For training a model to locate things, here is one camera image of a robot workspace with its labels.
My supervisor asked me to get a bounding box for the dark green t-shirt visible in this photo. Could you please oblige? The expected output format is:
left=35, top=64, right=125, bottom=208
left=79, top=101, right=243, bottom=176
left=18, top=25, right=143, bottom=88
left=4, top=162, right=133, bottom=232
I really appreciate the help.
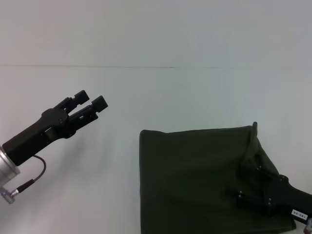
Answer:
left=139, top=121, right=297, bottom=234

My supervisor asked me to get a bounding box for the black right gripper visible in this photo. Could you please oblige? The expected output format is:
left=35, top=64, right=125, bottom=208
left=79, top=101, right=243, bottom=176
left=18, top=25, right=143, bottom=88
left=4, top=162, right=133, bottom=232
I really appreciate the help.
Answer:
left=225, top=165, right=312, bottom=221

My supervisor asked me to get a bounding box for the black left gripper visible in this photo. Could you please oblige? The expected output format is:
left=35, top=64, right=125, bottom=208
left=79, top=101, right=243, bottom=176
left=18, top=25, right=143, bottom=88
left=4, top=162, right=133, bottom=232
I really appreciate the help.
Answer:
left=1, top=89, right=109, bottom=167

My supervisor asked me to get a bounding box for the thin dark gripper cable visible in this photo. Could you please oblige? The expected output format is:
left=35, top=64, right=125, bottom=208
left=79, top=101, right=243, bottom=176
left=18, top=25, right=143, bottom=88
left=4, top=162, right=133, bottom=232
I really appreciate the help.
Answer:
left=16, top=155, right=47, bottom=194

